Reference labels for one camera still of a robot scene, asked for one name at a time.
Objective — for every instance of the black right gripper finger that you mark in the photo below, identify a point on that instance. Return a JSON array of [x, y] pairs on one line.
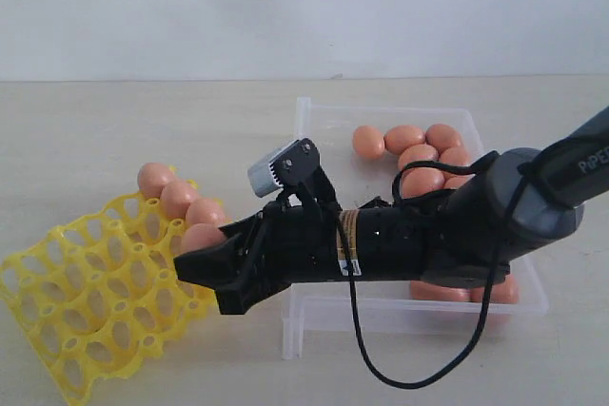
[[238, 297], [211, 267]]

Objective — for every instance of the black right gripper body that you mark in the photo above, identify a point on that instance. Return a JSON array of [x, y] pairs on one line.
[[284, 247]]

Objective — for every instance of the brown egg packed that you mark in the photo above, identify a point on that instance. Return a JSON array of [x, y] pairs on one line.
[[205, 211], [176, 198], [201, 236], [152, 178]]

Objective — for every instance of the yellow plastic egg tray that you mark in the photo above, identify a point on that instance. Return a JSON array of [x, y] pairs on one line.
[[98, 295]]

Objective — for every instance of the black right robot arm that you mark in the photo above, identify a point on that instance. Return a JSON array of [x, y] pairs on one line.
[[511, 204]]

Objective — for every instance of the brown egg under gripper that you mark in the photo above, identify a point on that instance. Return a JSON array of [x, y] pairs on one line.
[[421, 181]]

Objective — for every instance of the brown egg back row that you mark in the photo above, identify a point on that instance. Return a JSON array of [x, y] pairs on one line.
[[442, 137]]

